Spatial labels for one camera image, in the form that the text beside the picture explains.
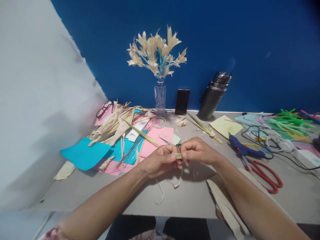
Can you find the person's left hand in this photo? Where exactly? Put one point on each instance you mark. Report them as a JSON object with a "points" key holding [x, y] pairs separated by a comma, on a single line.
{"points": [[156, 162]]}

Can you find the person's right hand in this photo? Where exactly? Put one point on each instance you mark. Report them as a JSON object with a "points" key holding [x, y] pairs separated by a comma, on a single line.
{"points": [[202, 152]]}

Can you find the person's right index finger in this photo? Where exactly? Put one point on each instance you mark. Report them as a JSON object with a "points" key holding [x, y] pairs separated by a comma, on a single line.
{"points": [[187, 143]]}

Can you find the person's left thumb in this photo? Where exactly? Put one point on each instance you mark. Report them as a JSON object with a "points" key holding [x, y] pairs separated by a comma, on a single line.
{"points": [[176, 149]]}

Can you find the person's right fingers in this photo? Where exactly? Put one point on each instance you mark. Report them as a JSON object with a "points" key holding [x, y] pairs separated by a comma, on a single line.
{"points": [[187, 163]]}

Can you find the person's right thumb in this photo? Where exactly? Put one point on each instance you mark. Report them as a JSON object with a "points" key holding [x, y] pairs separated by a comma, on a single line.
{"points": [[187, 154]]}

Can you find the person's left fingers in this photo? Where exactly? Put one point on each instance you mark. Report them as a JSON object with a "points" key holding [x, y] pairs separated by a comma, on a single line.
{"points": [[176, 163]]}

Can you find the small husk strip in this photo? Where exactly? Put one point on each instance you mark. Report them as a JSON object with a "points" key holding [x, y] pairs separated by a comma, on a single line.
{"points": [[178, 156]]}

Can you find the light green paper sheet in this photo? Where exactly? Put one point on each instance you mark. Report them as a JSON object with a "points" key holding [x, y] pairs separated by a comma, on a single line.
{"points": [[176, 138]]}

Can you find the small scissors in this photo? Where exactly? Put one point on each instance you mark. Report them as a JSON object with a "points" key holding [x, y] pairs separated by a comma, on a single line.
{"points": [[167, 141]]}

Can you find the curled husk strips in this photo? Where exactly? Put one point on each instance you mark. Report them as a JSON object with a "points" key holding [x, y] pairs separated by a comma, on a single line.
{"points": [[172, 186]]}

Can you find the small husk flower head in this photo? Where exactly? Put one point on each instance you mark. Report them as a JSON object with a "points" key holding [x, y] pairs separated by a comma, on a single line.
{"points": [[180, 122]]}

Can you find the pink paper sheet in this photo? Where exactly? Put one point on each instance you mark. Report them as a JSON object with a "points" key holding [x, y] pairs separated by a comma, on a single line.
{"points": [[157, 136]]}

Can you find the green stems with husk tip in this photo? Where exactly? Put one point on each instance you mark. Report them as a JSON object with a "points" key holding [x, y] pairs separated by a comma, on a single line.
{"points": [[205, 127]]}

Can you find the clear tape roll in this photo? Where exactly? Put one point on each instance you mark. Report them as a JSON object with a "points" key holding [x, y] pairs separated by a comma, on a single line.
{"points": [[158, 121]]}

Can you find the green stemmed husk bud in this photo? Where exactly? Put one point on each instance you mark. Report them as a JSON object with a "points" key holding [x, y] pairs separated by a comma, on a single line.
{"points": [[143, 135]]}

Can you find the pale yellow paper sheet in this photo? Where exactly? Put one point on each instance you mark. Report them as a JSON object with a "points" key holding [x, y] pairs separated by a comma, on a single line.
{"points": [[225, 126]]}

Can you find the black smartphone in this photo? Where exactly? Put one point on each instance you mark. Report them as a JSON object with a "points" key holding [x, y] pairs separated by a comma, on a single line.
{"points": [[182, 102]]}

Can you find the grey steel flask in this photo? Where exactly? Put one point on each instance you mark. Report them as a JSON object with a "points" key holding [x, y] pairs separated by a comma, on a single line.
{"points": [[212, 98]]}

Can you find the clear glass vase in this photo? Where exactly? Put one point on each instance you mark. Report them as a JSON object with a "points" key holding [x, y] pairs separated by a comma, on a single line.
{"points": [[160, 98]]}

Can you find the blue glue gun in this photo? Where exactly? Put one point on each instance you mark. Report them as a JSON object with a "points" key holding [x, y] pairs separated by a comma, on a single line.
{"points": [[243, 147]]}

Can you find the large pale husk sheets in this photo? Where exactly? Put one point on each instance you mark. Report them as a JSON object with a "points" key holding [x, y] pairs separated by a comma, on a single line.
{"points": [[226, 207]]}

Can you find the yellow stick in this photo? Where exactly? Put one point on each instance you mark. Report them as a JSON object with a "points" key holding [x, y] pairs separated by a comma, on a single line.
{"points": [[250, 144]]}

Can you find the pile of dried corn husks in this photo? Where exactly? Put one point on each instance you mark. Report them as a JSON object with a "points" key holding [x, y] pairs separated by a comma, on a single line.
{"points": [[117, 125]]}

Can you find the person's legs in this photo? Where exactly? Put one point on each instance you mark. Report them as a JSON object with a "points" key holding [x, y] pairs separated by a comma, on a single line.
{"points": [[160, 228]]}

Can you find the small twisted husk bundle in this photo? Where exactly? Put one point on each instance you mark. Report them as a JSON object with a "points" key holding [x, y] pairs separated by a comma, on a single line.
{"points": [[107, 163]]}

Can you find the black eyeglasses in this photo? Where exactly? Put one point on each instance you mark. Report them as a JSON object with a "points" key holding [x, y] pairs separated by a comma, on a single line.
{"points": [[103, 110]]}

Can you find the cyan paper sheet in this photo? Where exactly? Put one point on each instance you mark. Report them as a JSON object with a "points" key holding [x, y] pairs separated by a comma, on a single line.
{"points": [[86, 153]]}

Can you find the husk flower bouquet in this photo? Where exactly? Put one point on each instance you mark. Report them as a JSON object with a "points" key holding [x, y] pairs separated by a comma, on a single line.
{"points": [[156, 51]]}

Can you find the pile of green pipe cleaners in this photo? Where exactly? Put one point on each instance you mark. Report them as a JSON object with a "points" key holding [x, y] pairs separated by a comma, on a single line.
{"points": [[290, 120]]}

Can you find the flat husk piece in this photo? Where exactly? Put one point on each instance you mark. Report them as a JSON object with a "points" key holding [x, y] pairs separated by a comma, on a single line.
{"points": [[64, 172]]}

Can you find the stack of coloured paper sheets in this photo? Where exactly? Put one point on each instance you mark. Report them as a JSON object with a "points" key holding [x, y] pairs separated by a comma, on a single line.
{"points": [[300, 137]]}

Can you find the white power adapter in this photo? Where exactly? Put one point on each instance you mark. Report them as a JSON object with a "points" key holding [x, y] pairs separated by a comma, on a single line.
{"points": [[308, 157]]}

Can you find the thin wooden stick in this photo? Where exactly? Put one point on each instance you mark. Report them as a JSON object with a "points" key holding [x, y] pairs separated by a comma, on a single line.
{"points": [[43, 226]]}

